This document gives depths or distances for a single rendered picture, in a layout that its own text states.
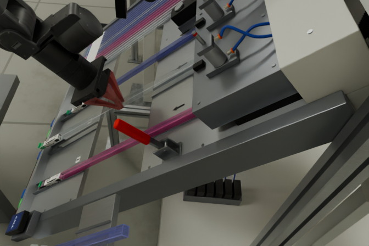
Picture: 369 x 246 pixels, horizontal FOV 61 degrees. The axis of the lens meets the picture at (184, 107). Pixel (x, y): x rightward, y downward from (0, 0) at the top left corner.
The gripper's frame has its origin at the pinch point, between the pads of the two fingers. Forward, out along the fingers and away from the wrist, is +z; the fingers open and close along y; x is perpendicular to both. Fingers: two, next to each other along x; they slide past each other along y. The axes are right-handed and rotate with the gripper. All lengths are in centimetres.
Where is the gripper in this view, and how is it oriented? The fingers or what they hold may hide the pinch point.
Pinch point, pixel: (119, 103)
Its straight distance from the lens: 69.3
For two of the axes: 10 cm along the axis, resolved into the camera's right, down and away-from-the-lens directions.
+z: 5.7, 5.3, 6.3
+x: -8.2, 3.5, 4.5
